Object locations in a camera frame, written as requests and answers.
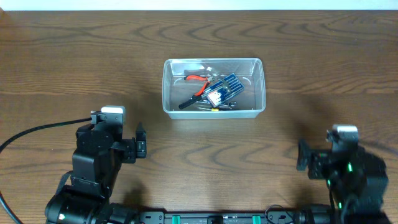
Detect small claw hammer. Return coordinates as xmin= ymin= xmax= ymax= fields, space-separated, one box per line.
xmin=178 ymin=79 xmax=231 ymax=110

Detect red handled pliers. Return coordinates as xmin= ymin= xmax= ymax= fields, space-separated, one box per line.
xmin=184 ymin=75 xmax=215 ymax=96

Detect black yellow screwdriver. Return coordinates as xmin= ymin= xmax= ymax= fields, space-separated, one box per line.
xmin=197 ymin=106 xmax=232 ymax=111

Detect silver double ring wrench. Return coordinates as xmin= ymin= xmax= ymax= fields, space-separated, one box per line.
xmin=218 ymin=101 xmax=237 ymax=110

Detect blue screwdriver set case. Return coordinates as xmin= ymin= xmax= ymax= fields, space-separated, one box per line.
xmin=205 ymin=73 xmax=244 ymax=107

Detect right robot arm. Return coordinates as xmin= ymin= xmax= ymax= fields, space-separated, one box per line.
xmin=294 ymin=129 xmax=390 ymax=224

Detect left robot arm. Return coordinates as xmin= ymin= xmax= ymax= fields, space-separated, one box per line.
xmin=45 ymin=111 xmax=147 ymax=224

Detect clear plastic container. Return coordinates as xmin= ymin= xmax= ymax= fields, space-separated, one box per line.
xmin=162 ymin=58 xmax=266 ymax=119

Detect right black cable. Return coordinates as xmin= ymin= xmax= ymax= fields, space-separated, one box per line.
xmin=264 ymin=203 xmax=296 ymax=224

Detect black cable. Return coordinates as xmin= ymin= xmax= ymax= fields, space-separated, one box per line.
xmin=264 ymin=203 xmax=296 ymax=224
xmin=0 ymin=117 xmax=94 ymax=224

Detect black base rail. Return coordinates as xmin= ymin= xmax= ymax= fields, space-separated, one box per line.
xmin=138 ymin=210 xmax=310 ymax=224

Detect left black cable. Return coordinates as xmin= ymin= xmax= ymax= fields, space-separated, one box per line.
xmin=0 ymin=117 xmax=94 ymax=224

